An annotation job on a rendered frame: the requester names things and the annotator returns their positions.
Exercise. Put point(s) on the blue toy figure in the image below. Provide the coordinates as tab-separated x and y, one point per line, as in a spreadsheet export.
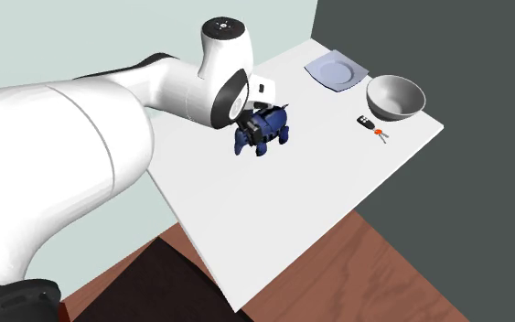
275	121

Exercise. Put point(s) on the black key fob with keys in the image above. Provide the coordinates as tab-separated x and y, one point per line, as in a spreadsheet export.
366	122

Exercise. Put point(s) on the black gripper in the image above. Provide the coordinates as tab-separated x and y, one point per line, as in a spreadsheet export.
250	129

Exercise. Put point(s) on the dark robot stand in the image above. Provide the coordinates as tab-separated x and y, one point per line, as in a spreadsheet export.
159	290

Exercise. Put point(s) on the pale blue square plate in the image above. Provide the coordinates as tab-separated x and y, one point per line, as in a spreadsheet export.
336	71

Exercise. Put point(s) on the grey bowl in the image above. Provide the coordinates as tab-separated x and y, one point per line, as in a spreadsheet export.
395	100

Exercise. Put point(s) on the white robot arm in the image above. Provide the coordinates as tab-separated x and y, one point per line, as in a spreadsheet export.
61	156

